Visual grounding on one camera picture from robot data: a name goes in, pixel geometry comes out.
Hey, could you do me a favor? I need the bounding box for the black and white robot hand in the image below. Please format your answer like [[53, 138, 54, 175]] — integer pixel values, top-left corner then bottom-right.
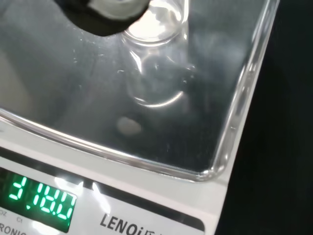
[[52, 0, 150, 37]]

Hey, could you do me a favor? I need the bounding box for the white electronic balance, steel pan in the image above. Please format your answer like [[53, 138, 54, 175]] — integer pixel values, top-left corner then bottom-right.
[[0, 0, 281, 235]]

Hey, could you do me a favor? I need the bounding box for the black bench cloth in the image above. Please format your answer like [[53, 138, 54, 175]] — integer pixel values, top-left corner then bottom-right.
[[219, 0, 313, 235]]

